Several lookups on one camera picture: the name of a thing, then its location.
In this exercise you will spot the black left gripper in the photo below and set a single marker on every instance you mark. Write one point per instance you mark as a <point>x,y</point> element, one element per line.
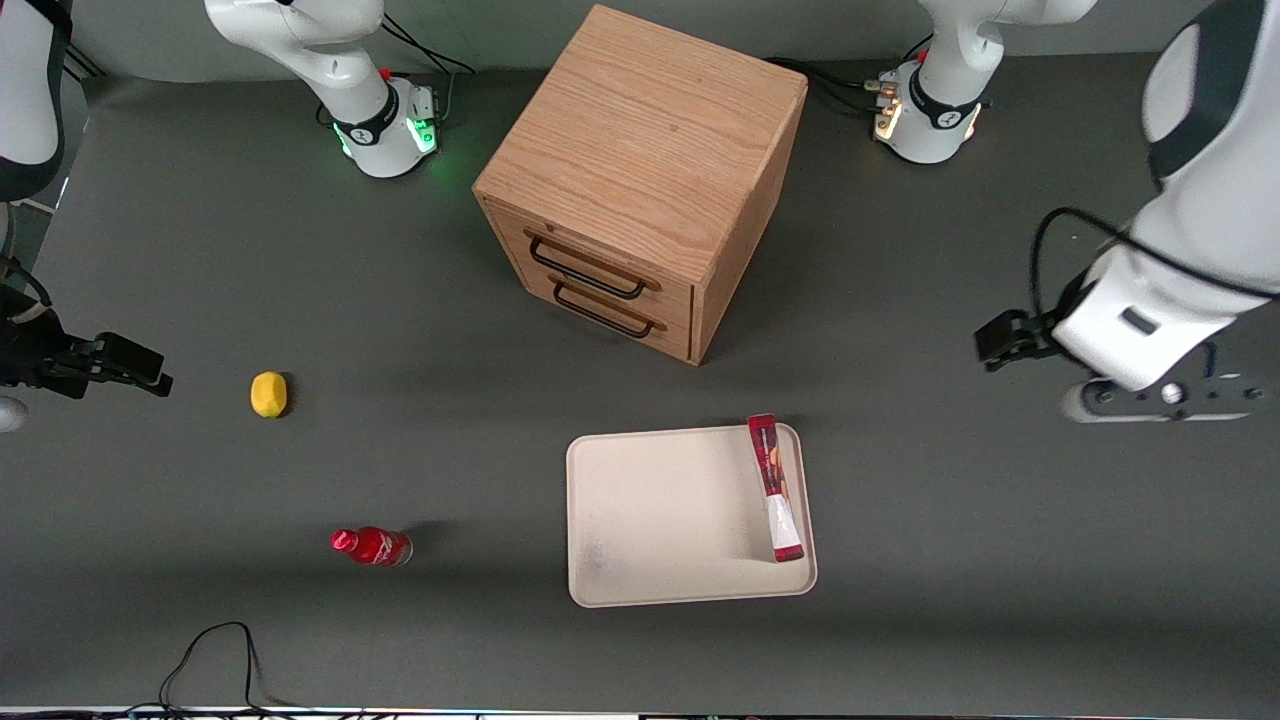
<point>1040,330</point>

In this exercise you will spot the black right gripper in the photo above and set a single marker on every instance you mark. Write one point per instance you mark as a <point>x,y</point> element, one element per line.
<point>30,352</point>

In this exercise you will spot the red cookie box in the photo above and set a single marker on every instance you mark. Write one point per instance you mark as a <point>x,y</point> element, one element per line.
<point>778,495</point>

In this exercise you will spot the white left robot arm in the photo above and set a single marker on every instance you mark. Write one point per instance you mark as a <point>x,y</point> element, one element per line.
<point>1210,200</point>

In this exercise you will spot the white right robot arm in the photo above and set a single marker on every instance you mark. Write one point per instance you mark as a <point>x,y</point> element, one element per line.
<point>350,90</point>

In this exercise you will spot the beige rectangular plastic tray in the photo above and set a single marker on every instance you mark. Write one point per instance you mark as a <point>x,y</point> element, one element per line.
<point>670,520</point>

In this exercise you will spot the yellow lemon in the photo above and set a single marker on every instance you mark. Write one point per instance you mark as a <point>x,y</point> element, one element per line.
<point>268,394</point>

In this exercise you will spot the gray right wrist flange plate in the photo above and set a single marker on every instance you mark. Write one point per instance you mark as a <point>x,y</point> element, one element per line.
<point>10,413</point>

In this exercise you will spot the gray wrist flange plate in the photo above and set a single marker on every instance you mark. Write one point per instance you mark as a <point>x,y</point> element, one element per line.
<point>10,413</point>
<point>1170,393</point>

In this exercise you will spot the gray left wrist flange plate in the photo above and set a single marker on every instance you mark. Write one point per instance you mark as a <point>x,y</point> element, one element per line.
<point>1170,393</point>

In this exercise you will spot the red cola bottle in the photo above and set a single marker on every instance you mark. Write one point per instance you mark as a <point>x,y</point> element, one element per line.
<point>375,547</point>

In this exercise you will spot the wooden drawer front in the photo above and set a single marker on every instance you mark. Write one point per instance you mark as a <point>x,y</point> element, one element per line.
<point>675,340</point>
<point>672,298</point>

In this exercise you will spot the wooden drawer cabinet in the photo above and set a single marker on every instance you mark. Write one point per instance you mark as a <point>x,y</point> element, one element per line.
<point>640,130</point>

